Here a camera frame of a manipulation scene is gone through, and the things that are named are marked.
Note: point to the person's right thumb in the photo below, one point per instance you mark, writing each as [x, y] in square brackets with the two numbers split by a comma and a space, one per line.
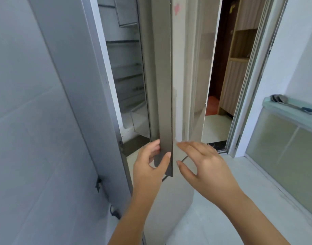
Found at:
[186, 170]

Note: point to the person's right hand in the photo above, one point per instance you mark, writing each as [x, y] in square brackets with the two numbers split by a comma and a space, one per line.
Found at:
[214, 176]

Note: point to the wooden cabinet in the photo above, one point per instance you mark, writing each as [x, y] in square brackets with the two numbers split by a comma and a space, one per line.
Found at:
[237, 73]

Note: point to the white refrigerator drawer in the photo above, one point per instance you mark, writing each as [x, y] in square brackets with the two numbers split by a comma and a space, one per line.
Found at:
[135, 119]

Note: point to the person's right forearm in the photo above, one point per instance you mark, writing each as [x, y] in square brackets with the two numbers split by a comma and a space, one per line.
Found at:
[245, 221]

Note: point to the silver sliding door frame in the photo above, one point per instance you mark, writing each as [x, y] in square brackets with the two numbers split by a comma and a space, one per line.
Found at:
[247, 86]

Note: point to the frosted glass counter cabinet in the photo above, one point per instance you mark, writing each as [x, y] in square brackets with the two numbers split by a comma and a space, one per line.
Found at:
[286, 150]

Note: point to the person's left forearm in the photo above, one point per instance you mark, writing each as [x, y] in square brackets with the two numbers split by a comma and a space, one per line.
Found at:
[135, 221]

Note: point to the silver refrigerator door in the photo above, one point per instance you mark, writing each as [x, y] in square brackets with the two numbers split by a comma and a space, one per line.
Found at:
[163, 73]
[167, 206]

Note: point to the glass refrigerator shelf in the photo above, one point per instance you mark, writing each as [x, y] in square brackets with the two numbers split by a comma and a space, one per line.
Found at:
[122, 41]
[130, 78]
[128, 66]

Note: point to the person's left hand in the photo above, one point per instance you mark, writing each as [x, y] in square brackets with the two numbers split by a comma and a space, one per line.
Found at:
[143, 176]

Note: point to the clear refrigerator bin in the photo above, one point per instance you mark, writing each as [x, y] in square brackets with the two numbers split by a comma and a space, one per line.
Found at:
[126, 12]

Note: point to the person's left thumb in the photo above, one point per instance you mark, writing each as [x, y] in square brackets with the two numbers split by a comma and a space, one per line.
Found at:
[163, 163]

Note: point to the silver refrigerator body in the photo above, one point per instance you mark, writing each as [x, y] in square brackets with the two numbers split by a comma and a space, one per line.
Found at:
[77, 73]

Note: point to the dark brown door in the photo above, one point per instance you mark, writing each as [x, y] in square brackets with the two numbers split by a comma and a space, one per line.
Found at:
[222, 48]

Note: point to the yellow note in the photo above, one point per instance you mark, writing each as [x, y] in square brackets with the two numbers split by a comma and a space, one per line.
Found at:
[232, 9]

